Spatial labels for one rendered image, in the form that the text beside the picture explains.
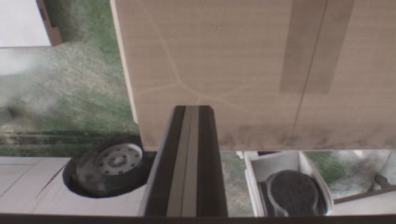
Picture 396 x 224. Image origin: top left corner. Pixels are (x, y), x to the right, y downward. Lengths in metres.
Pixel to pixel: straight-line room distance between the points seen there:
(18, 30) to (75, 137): 0.84
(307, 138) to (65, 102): 1.65
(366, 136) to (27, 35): 1.54
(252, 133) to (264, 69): 0.07
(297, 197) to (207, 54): 0.40
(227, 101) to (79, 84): 1.46
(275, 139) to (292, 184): 0.29
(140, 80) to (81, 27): 1.28
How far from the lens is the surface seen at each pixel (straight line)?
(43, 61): 1.68
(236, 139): 0.23
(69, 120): 1.82
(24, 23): 1.53
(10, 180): 1.66
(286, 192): 0.51
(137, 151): 1.54
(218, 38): 0.18
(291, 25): 0.19
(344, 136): 0.27
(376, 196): 2.33
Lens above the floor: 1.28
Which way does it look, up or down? 59 degrees down
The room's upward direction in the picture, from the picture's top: 179 degrees counter-clockwise
